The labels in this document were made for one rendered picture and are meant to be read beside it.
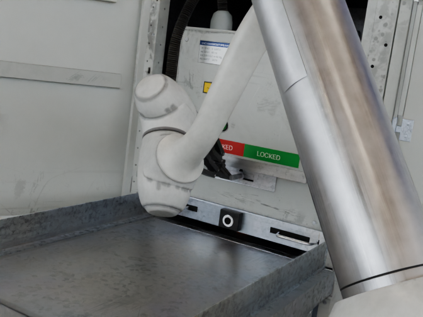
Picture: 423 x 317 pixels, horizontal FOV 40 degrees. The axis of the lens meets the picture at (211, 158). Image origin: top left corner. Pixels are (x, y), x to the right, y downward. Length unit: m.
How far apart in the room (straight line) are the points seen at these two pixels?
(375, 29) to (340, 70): 0.80
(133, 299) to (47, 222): 0.38
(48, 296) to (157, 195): 0.27
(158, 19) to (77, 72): 0.27
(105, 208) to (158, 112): 0.47
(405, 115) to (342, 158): 0.79
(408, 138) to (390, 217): 0.80
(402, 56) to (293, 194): 0.43
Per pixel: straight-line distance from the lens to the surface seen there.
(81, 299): 1.12
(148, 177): 1.12
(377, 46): 1.39
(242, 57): 1.00
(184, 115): 1.19
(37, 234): 1.41
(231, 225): 1.56
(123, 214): 1.63
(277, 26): 0.64
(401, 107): 1.35
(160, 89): 1.17
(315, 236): 1.49
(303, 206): 1.50
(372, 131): 0.58
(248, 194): 1.56
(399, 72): 1.37
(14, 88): 1.59
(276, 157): 1.51
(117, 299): 1.12
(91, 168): 1.69
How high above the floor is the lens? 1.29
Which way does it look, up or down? 9 degrees down
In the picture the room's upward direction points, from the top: 7 degrees clockwise
